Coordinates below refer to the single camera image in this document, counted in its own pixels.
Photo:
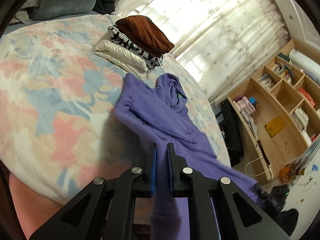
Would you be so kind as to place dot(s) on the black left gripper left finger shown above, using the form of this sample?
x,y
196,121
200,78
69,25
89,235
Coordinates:
x,y
104,209

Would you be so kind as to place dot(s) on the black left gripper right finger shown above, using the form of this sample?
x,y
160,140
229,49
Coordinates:
x,y
218,209

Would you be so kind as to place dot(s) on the purple hoodie sweatshirt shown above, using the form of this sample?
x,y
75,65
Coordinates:
x,y
159,115

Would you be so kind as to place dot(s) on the yellow paper envelope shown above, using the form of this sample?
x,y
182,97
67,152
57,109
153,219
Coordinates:
x,y
274,126

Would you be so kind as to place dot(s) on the black bag by shelf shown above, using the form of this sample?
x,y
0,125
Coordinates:
x,y
231,129

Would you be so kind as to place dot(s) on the pastel floral bed blanket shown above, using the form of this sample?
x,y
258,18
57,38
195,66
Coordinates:
x,y
58,131

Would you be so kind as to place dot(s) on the wooden bookshelf unit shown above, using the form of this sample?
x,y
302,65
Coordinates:
x,y
278,88

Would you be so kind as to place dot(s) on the pink drawer organizer box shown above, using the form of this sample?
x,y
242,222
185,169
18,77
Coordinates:
x,y
246,107

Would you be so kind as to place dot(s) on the white rolled appliance on shelf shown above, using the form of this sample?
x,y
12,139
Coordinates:
x,y
305,63

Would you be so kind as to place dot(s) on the cream satin folded jacket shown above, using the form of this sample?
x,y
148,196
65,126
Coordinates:
x,y
121,57

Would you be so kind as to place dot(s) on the black white patterned folded garment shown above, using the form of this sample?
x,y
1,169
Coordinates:
x,y
119,38

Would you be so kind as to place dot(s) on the sheer floral window curtain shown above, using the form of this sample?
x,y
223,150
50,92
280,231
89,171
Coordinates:
x,y
219,42

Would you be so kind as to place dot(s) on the rust brown folded garment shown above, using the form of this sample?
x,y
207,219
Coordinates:
x,y
144,33

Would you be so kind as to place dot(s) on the dark knitted garment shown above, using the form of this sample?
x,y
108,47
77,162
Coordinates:
x,y
104,7

